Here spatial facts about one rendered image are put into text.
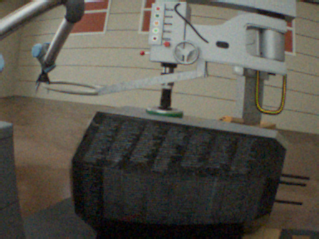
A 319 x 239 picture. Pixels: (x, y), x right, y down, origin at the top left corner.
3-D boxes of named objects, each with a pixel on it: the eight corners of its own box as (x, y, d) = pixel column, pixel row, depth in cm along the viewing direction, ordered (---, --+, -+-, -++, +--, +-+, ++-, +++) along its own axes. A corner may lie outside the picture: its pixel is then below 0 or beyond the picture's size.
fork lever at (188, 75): (209, 76, 214) (208, 69, 213) (207, 77, 195) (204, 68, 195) (105, 94, 230) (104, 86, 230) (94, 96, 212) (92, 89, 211)
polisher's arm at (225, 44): (282, 90, 204) (282, 22, 196) (287, 92, 182) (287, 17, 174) (175, 74, 219) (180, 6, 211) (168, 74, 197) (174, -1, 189)
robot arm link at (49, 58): (95, 3, 155) (56, 70, 206) (84, -10, 155) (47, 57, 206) (79, 9, 147) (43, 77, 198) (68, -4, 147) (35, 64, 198)
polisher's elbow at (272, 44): (255, 57, 203) (255, 30, 200) (279, 63, 202) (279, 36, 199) (262, 57, 184) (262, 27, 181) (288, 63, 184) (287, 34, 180)
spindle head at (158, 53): (213, 72, 214) (214, 10, 207) (210, 72, 193) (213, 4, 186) (156, 65, 222) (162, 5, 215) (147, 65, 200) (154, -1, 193)
